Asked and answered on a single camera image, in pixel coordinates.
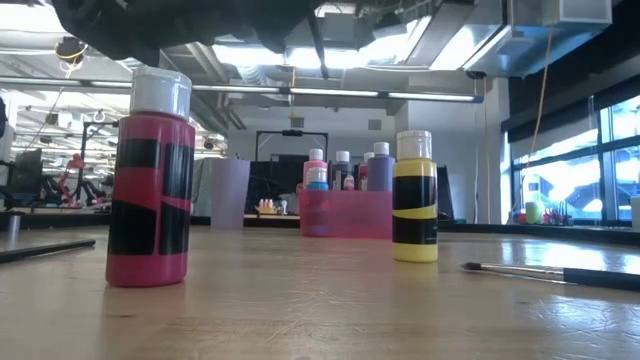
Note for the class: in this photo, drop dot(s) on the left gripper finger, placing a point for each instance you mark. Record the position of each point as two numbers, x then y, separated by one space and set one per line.
320 45

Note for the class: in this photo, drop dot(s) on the large dark blue paint bottle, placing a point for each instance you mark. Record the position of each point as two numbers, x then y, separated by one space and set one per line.
342 167

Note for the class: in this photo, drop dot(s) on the large red paint bottle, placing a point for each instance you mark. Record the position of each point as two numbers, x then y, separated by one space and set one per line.
364 172

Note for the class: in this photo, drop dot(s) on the small blue paint bottle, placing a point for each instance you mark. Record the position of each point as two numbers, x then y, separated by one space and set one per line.
317 180

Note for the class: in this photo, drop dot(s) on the bright ceiling light panel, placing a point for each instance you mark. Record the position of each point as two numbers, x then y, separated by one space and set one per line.
350 57

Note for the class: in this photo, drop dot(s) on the black background gantry frame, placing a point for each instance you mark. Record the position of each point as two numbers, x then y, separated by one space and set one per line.
292 132

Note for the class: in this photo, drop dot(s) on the black aluminium table frame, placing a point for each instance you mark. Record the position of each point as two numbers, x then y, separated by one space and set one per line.
500 231

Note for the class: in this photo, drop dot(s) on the large purple paint bottle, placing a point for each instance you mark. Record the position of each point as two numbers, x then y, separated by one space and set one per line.
381 170

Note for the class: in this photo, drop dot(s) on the lavender plastic cup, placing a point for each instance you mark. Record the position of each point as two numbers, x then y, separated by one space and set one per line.
230 195

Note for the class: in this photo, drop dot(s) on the small magenta paint bottle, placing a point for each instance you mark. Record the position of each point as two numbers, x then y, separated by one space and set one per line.
145 185

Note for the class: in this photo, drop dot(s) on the green round container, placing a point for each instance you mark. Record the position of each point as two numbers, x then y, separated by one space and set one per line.
534 212

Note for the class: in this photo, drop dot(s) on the small background paint bottles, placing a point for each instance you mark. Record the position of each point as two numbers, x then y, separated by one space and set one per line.
267 205

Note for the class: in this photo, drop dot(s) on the black clamp bracket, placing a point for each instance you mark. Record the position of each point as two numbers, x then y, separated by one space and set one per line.
446 200

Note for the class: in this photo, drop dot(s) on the small yellow black-taped bottle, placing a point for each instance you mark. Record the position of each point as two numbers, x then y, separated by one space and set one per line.
415 210

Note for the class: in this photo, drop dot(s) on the pink plastic tray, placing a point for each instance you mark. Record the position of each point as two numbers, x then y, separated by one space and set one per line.
345 215

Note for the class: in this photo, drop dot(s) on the long ceiling light tube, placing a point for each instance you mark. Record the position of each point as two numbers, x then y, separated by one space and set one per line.
425 95

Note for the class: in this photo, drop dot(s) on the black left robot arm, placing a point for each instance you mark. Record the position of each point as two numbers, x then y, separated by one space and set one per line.
125 25

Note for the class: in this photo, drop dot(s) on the red background robot arm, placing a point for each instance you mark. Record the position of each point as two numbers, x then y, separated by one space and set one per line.
75 162

